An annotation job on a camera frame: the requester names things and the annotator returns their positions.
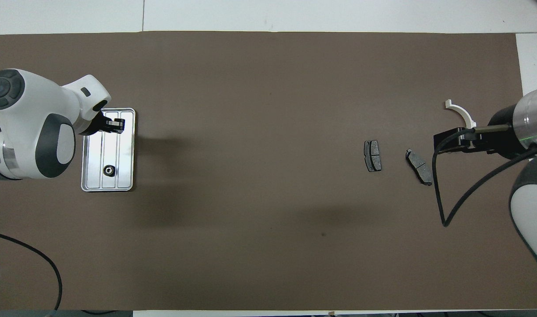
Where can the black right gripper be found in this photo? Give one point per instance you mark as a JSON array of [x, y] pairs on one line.
[[502, 136]]

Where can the brown table mat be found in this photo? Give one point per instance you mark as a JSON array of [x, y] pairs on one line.
[[273, 242]]

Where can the dark rectangular brake pad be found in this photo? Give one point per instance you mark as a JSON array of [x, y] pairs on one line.
[[373, 156]]

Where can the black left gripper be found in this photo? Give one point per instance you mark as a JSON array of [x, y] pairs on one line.
[[104, 124]]

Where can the large black bearing gear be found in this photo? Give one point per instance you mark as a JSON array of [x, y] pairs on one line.
[[106, 170]]

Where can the dark curved brake pad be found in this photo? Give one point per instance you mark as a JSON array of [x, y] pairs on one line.
[[420, 168]]

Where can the white curved plastic bracket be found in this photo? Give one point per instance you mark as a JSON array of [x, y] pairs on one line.
[[460, 110]]

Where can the silver metal tray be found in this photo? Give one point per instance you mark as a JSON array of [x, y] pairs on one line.
[[123, 167]]

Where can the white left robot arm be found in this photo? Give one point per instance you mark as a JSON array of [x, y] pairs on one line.
[[26, 110]]

